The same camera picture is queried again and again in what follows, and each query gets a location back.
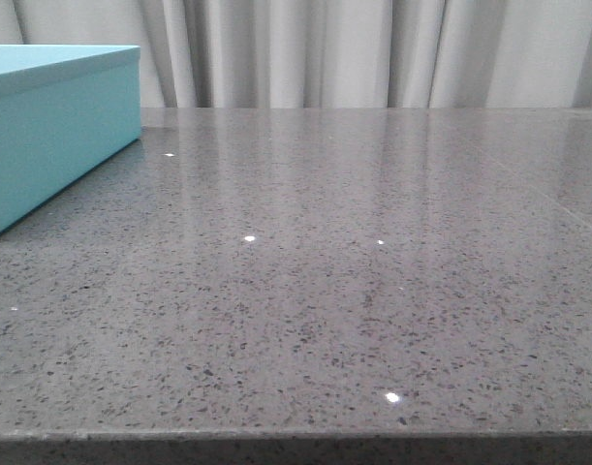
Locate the light blue storage box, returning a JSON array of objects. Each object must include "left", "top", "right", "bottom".
[{"left": 0, "top": 45, "right": 141, "bottom": 233}]

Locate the white pleated curtain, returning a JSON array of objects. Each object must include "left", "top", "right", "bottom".
[{"left": 0, "top": 0, "right": 592, "bottom": 109}]

